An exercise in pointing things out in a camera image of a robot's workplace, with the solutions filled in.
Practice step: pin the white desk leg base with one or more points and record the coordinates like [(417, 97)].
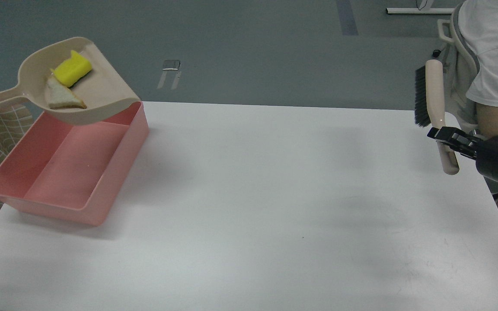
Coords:
[(425, 7)]

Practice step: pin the grey floor plate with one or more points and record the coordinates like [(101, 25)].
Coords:
[(171, 65)]

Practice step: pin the pink plastic bin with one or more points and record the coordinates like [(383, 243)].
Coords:
[(73, 173)]

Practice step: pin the beige plastic dustpan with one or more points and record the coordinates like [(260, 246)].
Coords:
[(103, 90)]

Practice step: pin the beige hand brush black bristles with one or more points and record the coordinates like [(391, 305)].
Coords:
[(429, 106)]

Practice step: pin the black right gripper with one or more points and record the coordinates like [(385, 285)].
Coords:
[(466, 144)]

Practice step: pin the white bread slice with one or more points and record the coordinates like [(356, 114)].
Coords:
[(61, 97)]

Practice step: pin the white office chair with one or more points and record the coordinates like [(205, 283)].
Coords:
[(460, 76)]

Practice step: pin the yellow sponge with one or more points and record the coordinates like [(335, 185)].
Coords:
[(72, 69)]

